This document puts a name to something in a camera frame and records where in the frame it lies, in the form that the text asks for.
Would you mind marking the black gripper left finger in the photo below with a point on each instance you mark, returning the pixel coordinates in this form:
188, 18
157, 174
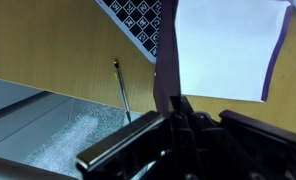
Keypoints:
123, 154

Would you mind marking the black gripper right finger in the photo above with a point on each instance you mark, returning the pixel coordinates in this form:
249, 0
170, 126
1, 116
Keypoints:
271, 147

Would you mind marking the purple paper folder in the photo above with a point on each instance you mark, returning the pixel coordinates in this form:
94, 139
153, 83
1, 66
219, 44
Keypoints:
219, 48

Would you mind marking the silver pen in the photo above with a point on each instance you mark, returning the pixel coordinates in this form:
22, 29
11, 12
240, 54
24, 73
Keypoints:
122, 89

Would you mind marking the checkered calibration board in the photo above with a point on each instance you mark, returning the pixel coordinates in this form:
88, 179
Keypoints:
139, 20

